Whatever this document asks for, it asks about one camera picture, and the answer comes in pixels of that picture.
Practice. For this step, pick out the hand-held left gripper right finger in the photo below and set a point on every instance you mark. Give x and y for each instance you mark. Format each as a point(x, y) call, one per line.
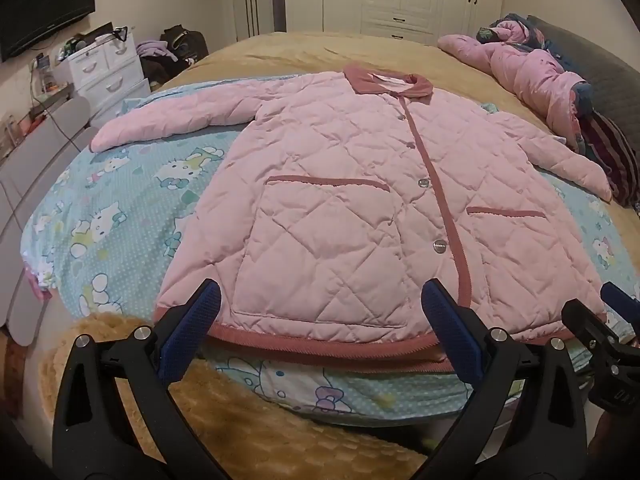
point(445, 330)

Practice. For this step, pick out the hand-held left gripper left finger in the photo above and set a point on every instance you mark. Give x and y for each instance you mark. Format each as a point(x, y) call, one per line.
point(195, 330)

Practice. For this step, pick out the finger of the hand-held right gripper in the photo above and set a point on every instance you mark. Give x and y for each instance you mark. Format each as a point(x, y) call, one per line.
point(585, 320)
point(617, 302)

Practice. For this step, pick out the pink quilted jacket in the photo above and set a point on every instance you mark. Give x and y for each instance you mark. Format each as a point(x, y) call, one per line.
point(325, 185)

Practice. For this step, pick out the dark clothes pile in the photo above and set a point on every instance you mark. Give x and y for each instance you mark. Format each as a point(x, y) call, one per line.
point(155, 72)

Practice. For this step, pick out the purple clothes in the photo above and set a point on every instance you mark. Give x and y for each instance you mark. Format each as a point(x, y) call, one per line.
point(152, 49)

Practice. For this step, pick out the fuzzy yellow blanket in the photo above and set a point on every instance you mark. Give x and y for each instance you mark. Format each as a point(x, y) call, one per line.
point(250, 435)

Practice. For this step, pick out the blue cartoon cat bed sheet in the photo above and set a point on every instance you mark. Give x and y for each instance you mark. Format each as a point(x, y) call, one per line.
point(125, 200)

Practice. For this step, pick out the dark striped pillow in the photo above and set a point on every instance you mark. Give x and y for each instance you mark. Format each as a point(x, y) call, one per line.
point(615, 150)

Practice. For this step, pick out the grey quilted headboard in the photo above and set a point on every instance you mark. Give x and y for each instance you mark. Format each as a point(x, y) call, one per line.
point(600, 60)

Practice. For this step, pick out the pink floral duvet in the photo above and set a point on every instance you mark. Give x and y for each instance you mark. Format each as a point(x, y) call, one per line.
point(525, 70)

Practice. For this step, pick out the white drawer cabinet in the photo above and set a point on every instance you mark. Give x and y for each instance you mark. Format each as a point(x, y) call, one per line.
point(100, 75)

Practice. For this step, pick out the black bag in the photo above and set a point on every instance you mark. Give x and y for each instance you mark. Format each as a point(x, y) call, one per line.
point(185, 42)

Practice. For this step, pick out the clear plastic bottle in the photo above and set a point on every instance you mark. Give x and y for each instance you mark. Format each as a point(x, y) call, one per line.
point(47, 77)

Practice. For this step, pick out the tan bed blanket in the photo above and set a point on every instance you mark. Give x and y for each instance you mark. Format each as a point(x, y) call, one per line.
point(300, 50)

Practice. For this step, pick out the bedroom door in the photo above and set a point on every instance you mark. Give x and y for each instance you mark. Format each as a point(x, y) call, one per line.
point(260, 5)

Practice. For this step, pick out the black flat television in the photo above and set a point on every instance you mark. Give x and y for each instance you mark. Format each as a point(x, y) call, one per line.
point(40, 5)

